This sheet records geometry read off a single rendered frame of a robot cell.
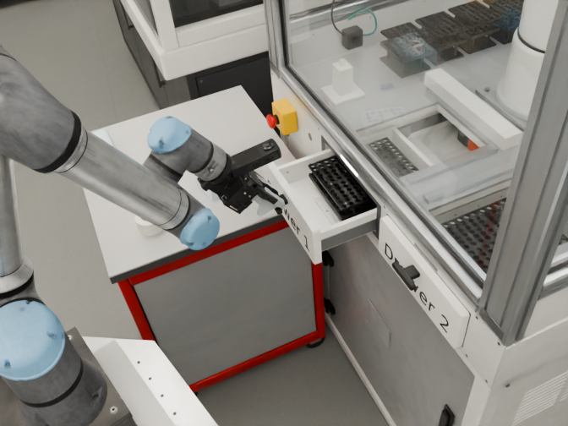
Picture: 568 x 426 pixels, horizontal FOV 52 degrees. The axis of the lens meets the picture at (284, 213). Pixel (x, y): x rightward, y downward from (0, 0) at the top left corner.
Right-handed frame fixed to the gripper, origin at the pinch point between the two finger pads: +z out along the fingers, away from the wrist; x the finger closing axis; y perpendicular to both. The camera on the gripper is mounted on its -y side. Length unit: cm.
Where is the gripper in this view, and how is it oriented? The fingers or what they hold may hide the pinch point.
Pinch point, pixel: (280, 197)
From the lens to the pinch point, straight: 133.9
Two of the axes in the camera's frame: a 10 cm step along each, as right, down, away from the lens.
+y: -7.0, 6.8, 2.2
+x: 4.0, 6.3, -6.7
